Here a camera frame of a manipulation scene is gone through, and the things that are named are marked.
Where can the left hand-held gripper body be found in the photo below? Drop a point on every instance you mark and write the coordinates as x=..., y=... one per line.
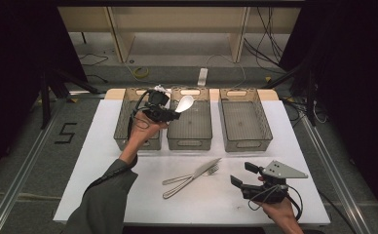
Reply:
x=158, y=97

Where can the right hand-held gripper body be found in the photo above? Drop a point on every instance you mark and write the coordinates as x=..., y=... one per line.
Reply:
x=266, y=191

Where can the white ceramic spoon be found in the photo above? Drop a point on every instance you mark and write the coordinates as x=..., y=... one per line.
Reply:
x=185, y=103

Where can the transparent grey plastic bin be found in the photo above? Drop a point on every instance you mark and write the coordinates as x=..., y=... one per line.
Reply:
x=190, y=130
x=242, y=120
x=120, y=130

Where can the person's right hand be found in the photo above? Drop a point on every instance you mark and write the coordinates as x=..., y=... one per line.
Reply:
x=279, y=213

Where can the person's left hand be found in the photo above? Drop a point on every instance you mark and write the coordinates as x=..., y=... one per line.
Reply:
x=143, y=131

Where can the white power strip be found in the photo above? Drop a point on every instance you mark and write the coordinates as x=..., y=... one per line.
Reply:
x=202, y=77

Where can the light wooden desk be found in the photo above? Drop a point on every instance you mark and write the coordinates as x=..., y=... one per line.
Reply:
x=177, y=19

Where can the black metal stand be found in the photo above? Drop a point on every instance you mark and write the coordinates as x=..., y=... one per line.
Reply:
x=311, y=97
x=45, y=97

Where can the black curtain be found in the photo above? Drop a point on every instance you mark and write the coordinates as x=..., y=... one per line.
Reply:
x=15, y=65
x=356, y=65

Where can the aluminium floor rail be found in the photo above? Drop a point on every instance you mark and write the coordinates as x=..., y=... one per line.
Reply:
x=18, y=182
x=333, y=169

